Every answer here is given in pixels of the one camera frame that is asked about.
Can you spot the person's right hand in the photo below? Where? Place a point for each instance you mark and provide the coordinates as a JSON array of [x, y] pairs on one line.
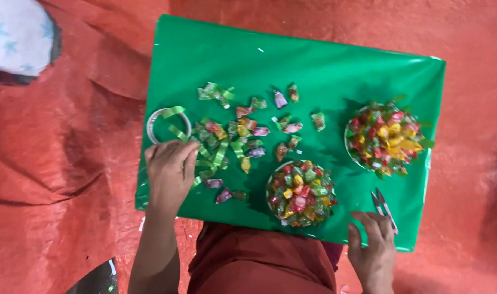
[[375, 253]]

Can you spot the person's left hand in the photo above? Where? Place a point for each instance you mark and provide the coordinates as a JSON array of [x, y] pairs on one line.
[[167, 175]]

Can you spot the small metal thread snips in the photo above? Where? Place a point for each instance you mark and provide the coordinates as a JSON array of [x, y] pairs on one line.
[[379, 202]]

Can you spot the clear adhesive tape roll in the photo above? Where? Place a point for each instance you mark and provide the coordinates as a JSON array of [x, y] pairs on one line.
[[151, 122]]

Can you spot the pile of green ribbon strips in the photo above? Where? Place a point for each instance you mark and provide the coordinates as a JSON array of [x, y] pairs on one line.
[[220, 153]]

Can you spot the round candy bouquet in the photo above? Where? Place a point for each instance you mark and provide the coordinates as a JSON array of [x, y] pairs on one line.
[[300, 194]]

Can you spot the scattered wrapped candies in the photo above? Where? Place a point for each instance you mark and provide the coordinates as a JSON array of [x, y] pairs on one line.
[[248, 124]]

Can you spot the orange tarpaulin floor sheet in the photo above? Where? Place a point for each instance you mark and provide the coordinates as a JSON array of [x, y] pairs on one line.
[[69, 163]]

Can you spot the person's red garment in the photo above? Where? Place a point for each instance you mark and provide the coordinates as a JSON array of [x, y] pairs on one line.
[[260, 261]]

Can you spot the candy bouquet with green leaves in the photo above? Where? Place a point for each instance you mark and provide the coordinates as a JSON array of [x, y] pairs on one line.
[[385, 139]]

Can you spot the dark flat object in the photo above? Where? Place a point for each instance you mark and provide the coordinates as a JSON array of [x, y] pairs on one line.
[[96, 281]]

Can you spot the green wrapping paper sheet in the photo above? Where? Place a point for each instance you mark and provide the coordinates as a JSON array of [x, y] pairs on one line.
[[322, 77]]

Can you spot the white pillow with blue stars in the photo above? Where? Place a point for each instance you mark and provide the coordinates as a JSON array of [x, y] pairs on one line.
[[18, 36]]

